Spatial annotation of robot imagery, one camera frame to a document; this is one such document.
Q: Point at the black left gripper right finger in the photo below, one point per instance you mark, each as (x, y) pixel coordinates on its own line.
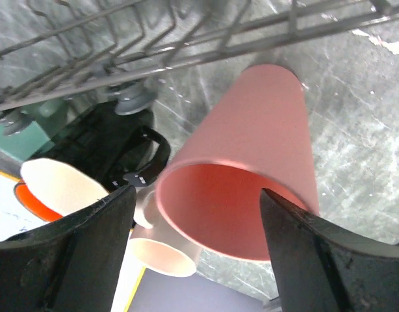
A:
(319, 266)

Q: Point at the grey wire dish rack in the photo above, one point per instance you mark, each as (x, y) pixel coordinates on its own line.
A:
(53, 50)

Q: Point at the black mug white inside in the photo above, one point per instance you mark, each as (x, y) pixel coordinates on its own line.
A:
(93, 156)

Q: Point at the pink tumbler cup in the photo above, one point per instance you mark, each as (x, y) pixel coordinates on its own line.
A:
(256, 137)

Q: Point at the yellow framed whiteboard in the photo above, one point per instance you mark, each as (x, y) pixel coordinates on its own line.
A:
(15, 219)

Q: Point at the pink mug with handle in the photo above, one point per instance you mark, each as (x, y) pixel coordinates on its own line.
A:
(156, 244)

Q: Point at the green mug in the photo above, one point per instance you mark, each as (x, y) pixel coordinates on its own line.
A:
(25, 129)

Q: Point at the orange mug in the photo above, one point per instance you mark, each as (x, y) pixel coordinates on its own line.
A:
(33, 205)

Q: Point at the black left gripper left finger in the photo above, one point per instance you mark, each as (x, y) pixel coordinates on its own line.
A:
(72, 264)

